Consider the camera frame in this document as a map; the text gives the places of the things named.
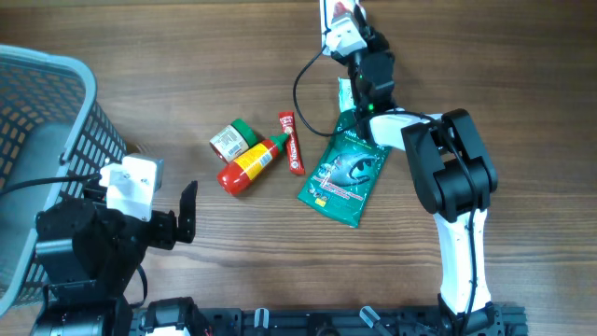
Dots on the red Nescafe coffee stick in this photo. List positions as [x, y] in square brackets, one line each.
[287, 121]

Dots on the white barcode scanner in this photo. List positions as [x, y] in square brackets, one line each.
[325, 17]

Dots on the light green tissue pack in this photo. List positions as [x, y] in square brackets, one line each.
[346, 99]

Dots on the red sauce bottle green cap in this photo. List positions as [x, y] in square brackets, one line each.
[241, 172]

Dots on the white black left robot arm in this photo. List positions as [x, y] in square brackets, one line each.
[90, 254]

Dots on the small red snack packet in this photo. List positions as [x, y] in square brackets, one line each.
[341, 7]

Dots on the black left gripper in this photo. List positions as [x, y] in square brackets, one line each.
[164, 221]

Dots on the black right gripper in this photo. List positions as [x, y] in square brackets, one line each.
[370, 35]

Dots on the green 3M gloves pack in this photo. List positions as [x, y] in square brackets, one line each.
[342, 181]

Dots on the small jar green lid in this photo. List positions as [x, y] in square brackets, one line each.
[233, 140]

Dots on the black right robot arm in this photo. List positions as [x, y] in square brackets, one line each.
[452, 172]

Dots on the grey plastic mesh basket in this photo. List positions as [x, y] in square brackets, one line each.
[51, 126]

